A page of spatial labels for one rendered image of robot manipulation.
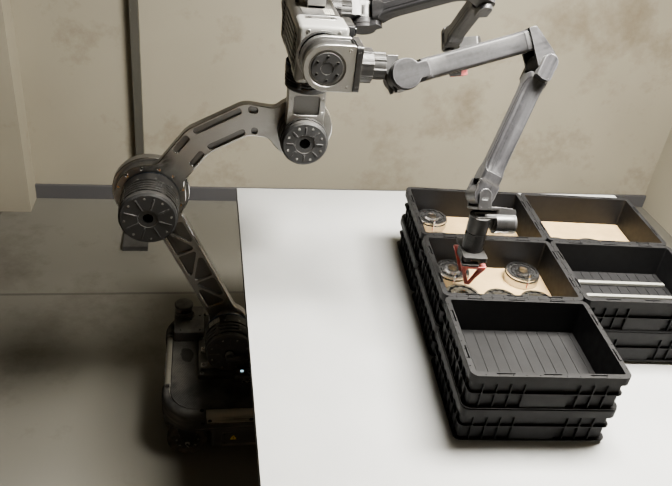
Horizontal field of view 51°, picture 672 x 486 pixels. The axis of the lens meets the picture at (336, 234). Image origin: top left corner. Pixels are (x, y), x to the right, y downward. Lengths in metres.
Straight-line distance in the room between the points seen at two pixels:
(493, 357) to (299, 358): 0.52
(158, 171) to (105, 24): 1.55
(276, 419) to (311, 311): 0.44
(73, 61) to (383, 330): 2.28
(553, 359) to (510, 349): 0.11
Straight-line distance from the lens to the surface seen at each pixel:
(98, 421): 2.79
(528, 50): 1.95
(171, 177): 2.27
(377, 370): 1.97
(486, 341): 1.95
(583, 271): 2.37
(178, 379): 2.56
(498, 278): 2.20
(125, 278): 3.44
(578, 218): 2.63
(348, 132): 3.93
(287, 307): 2.14
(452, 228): 2.40
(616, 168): 4.66
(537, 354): 1.96
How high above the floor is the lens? 2.03
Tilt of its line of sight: 32 degrees down
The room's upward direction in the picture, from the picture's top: 7 degrees clockwise
